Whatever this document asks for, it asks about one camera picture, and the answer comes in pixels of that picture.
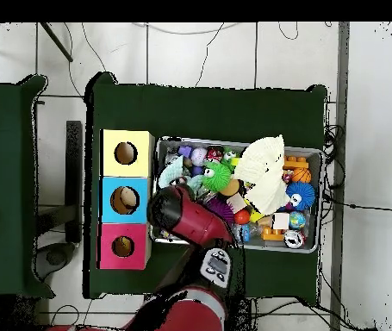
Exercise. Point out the mint green cloth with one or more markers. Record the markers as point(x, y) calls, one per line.
point(171, 170)

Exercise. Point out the cream yellow cloth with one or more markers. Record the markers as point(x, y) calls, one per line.
point(264, 172)

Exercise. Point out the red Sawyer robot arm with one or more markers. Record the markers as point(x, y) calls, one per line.
point(195, 220)

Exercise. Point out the shallow clear mesh bin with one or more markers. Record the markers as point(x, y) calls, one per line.
point(161, 146)

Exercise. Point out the wooden three-hole box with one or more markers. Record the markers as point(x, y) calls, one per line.
point(113, 165)

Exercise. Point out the small baseball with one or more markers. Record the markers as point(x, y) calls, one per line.
point(199, 156)

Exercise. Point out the orange foam disc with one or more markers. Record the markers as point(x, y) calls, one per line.
point(230, 189)

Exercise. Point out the purple spiky ball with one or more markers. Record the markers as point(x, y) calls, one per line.
point(223, 208)

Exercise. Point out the green spiky ball with eye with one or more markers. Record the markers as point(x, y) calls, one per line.
point(230, 153)

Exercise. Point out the dark green tablecloth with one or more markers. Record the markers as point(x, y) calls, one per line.
point(199, 113)

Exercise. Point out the small orange basketball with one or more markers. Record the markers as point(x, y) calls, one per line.
point(301, 174)

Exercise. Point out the blue spiky ball with eyes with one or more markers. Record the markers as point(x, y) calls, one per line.
point(304, 193)

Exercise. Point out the silver drink can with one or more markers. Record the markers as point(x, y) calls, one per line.
point(293, 238)

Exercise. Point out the black upright panel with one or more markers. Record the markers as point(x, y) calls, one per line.
point(74, 179)

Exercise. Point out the dark slanted rod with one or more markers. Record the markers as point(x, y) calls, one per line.
point(56, 41)

